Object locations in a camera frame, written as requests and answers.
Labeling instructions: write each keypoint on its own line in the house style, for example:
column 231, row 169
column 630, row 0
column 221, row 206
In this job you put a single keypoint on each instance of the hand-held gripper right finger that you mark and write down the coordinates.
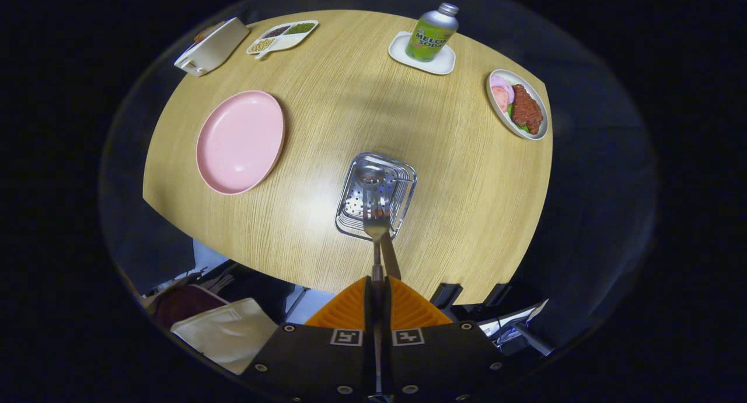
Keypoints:
column 443, row 362

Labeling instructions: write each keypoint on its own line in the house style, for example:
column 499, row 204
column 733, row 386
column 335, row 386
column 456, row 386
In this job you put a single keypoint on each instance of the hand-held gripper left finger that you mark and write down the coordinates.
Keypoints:
column 315, row 362

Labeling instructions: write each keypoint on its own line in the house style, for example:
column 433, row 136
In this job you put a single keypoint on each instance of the black table clamp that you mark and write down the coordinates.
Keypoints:
column 496, row 295

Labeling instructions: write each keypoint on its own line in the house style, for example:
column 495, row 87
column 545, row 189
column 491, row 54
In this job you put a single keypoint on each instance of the cream cloth bag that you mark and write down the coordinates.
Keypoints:
column 227, row 333

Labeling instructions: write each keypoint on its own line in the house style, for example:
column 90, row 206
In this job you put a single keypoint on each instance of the white paper sheet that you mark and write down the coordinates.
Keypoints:
column 525, row 312

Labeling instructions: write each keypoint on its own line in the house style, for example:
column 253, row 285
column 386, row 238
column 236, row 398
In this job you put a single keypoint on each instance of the dark red bag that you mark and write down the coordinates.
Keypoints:
column 187, row 304

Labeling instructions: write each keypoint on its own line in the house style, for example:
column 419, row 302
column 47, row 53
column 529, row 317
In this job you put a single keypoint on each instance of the pink round plate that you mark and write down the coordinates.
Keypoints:
column 239, row 140

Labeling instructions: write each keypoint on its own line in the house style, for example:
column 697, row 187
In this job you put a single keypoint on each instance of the green lettuce leaf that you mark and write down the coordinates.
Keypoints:
column 511, row 114

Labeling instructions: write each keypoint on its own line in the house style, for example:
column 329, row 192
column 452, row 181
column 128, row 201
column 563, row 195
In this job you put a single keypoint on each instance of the red-brown meat piece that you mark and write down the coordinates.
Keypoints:
column 527, row 108

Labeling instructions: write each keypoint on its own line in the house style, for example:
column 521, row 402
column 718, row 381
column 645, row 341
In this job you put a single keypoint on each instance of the pink ham slices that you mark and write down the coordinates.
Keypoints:
column 501, row 94

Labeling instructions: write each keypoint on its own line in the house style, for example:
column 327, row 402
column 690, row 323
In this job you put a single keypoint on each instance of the white oval dish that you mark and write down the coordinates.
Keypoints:
column 505, row 72

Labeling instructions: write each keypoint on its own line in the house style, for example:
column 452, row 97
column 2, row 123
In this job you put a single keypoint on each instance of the white square coaster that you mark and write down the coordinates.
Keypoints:
column 400, row 50

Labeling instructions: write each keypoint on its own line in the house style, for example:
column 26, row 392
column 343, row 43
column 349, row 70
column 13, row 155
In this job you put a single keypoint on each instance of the pile of yellow beans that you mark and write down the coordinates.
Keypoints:
column 262, row 44

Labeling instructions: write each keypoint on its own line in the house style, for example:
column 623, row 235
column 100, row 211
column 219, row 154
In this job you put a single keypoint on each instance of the white divided tray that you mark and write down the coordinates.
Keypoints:
column 292, row 40

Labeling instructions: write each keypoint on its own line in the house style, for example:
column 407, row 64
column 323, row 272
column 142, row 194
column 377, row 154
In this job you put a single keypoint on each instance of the green soda bottle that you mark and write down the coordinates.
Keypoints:
column 429, row 38

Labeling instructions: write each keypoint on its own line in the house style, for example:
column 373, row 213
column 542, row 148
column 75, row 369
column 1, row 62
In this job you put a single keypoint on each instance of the white toaster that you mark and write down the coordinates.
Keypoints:
column 213, row 47

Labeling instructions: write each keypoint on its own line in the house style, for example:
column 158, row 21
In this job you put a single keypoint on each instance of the pile of brown beans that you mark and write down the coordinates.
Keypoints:
column 275, row 31

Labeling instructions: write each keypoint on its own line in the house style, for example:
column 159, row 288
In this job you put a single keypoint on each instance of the pile of green beans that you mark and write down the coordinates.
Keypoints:
column 300, row 28

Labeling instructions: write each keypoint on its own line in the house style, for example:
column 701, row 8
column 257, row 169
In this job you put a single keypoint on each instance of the brown toast slice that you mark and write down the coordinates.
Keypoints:
column 207, row 31

